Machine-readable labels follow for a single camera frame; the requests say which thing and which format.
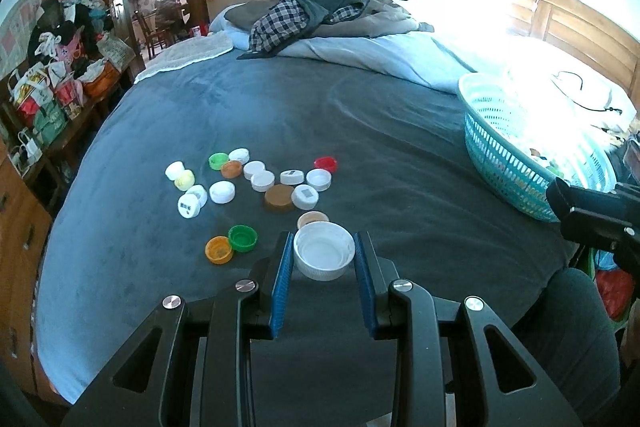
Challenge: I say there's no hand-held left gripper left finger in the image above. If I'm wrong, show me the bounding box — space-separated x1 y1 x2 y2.
62 231 296 427

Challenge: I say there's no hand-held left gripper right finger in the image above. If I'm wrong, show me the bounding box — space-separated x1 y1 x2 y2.
352 232 583 427

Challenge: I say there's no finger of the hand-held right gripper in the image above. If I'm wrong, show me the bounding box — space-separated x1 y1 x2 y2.
546 179 621 220

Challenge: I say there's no large white ribbed cap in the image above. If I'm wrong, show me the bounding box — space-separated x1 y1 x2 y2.
293 223 356 282

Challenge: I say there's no teal plastic basket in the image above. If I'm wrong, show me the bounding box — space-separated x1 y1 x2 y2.
457 73 618 223

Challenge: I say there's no pile of plastic bottle caps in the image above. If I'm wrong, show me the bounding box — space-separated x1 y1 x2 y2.
165 148 339 266

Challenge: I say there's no red plastic bag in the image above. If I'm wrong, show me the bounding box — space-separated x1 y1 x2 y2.
595 268 637 322

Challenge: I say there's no person's trousered leg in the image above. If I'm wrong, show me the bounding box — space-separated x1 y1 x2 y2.
515 267 623 415

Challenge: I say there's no white bed sheet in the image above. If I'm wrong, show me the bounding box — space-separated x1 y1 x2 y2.
400 0 638 132

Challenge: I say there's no wooden bed headboard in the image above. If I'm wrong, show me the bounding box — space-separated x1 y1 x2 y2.
465 0 640 92

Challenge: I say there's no light blue duvet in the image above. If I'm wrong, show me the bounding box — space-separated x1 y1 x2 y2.
210 2 501 95

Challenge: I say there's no white lace cloth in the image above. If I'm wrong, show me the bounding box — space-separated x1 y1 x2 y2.
134 32 235 82

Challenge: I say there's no wooden dresser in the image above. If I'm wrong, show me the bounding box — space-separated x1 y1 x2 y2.
0 142 53 400

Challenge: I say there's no plaid lined grey jacket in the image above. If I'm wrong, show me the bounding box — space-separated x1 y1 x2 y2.
237 0 373 60

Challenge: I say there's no orange bag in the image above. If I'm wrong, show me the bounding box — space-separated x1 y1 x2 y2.
80 62 123 98

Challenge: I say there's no wooden chair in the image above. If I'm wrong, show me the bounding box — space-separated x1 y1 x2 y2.
135 9 169 60

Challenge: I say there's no green fabric bag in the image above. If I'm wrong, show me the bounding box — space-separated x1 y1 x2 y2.
32 99 68 140

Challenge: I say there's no white printed woven bag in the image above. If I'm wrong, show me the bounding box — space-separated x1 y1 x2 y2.
97 34 136 70

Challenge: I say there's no white chargers and power strip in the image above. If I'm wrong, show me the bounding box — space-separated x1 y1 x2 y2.
10 129 43 178

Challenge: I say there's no red instant noodle bowl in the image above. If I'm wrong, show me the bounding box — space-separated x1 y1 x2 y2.
55 79 83 118

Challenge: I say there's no red and white shopping bag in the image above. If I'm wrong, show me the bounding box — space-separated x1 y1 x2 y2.
7 67 53 118

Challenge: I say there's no pink bag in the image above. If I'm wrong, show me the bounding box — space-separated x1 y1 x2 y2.
55 34 83 62

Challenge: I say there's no pink patterned panel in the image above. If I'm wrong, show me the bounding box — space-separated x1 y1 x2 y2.
0 0 51 78

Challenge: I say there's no black cable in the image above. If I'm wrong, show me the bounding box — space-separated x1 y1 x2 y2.
551 70 622 115

